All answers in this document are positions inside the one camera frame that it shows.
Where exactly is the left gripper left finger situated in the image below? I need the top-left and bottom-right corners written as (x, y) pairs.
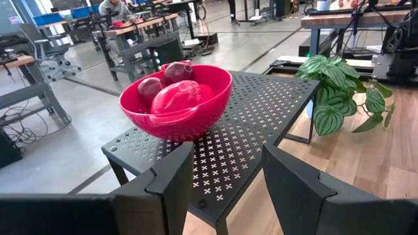
top-left (110, 142), bottom-right (196, 235)

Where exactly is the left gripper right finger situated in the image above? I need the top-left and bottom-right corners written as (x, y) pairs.
top-left (261, 143), bottom-right (380, 235)

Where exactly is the red colander bowl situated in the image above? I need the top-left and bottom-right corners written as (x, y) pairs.
top-left (118, 59), bottom-right (234, 142)

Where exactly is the red orange mango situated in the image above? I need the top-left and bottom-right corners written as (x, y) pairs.
top-left (150, 80), bottom-right (217, 116)

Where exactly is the black perforated metal shelf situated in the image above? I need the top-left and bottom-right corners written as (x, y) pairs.
top-left (101, 69), bottom-right (321, 235)

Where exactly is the green leafy potted plant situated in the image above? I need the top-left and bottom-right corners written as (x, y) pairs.
top-left (293, 54), bottom-right (396, 138)

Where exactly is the wooden top desk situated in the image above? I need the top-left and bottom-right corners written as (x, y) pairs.
top-left (91, 12), bottom-right (184, 83)

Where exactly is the grey office chair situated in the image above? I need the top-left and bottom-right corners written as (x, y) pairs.
top-left (19, 22), bottom-right (83, 83)

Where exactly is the person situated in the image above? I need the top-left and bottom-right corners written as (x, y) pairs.
top-left (98, 0), bottom-right (133, 23)

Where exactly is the blue storage bin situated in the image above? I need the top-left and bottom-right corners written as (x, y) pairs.
top-left (32, 4), bottom-right (101, 27)

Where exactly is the black rig frame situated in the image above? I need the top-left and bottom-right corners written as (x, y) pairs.
top-left (263, 57), bottom-right (377, 78)

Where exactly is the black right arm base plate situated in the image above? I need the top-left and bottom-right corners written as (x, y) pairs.
top-left (372, 53), bottom-right (418, 88)

